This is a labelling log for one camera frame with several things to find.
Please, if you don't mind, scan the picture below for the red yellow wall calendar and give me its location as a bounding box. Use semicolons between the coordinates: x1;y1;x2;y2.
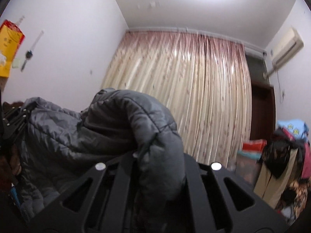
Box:
0;19;25;78

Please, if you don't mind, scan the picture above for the white wall air conditioner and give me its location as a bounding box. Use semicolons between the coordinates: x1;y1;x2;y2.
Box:
270;27;304;70

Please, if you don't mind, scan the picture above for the curtain rail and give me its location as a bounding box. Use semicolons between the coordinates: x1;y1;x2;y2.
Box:
127;27;267;57

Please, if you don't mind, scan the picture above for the dark wooden door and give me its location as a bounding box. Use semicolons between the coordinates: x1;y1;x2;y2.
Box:
250;82;276;140

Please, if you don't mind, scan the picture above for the grey puffer jacket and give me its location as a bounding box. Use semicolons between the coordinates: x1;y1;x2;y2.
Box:
17;88;185;220

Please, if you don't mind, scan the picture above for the clear plastic storage box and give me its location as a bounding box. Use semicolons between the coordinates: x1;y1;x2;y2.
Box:
235;139;267;187

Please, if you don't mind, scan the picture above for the beige pink striped curtain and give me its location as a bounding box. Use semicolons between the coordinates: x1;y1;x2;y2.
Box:
102;32;252;166

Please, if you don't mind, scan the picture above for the pile of colourful clothes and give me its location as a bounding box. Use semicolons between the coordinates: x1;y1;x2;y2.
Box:
254;119;310;225

